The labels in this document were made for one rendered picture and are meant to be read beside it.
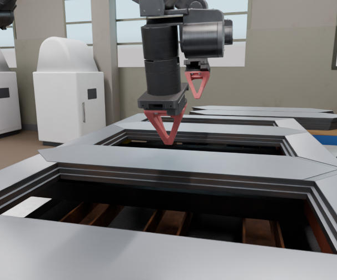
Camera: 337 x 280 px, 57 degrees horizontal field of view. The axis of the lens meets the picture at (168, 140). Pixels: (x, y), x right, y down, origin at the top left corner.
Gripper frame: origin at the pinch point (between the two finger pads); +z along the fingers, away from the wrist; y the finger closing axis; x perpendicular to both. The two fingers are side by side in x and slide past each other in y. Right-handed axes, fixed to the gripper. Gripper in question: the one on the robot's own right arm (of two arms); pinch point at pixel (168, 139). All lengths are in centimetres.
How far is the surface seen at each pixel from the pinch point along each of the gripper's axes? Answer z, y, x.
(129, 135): 23, 48, 29
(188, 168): 11.3, 9.2, -1.5
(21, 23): 3, 439, 365
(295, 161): 14.5, 20.6, -24.9
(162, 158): 12.7, 15.8, 6.5
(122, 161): 11.3, 10.4, 14.6
